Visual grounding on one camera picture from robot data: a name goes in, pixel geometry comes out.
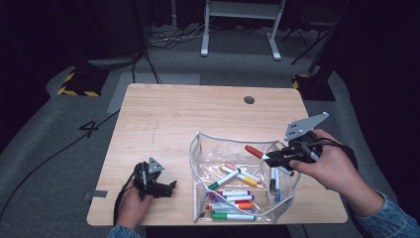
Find long black floor cable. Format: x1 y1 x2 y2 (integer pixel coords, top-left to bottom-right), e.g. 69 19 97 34
0 110 121 222

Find white metal desk frame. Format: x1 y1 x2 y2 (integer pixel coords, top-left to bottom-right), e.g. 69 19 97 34
200 0 287 61

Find salmon cap marker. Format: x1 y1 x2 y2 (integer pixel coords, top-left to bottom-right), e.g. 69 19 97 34
224 162 263 183

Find green cap marker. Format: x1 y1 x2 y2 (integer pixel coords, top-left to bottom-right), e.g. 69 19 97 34
207 169 242 191
211 212 258 222

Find left hand-held gripper cable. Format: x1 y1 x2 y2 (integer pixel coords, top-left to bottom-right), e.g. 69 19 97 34
113 165 142 226

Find purple cap marker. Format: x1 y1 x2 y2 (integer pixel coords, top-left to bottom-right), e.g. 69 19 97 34
214 194 256 202

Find orange cap marker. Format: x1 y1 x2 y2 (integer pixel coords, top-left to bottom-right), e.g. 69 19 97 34
206 201 256 211

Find person's left hand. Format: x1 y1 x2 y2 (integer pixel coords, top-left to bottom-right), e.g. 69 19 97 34
117 184 154 231

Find bundle of floor cables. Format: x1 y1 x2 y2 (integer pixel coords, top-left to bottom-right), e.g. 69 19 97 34
148 26 206 51

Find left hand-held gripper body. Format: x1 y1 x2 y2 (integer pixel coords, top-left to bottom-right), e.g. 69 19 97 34
133 157 165 200

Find person's right hand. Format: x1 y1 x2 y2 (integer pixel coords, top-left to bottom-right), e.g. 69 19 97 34
288 128 364 196

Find black stand cable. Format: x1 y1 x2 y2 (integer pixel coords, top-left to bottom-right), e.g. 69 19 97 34
131 49 162 85

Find yellow cap marker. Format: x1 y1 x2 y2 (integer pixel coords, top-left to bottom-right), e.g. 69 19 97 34
220 165 260 187

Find black yellow striped stand base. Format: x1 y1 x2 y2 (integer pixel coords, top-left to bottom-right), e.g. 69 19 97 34
56 67 110 98
291 73 337 102

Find right hand-held gripper cable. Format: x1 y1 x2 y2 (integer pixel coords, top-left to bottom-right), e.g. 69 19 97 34
308 138 361 172

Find hand-held gripper cable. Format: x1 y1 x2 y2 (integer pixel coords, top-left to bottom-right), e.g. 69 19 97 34
308 138 361 172
113 165 142 226

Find black cap marker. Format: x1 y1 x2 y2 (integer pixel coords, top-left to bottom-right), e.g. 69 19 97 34
269 168 277 193

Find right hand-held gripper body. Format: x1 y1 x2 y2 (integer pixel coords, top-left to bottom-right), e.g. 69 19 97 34
284 111 330 164

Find black tripod legs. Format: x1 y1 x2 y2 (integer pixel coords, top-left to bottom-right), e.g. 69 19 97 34
280 21 333 65

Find grey tape patch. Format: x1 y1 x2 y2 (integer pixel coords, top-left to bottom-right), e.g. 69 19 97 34
83 189 109 200

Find clear pouch with white trim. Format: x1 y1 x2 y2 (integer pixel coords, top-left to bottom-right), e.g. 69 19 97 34
187 131 302 224

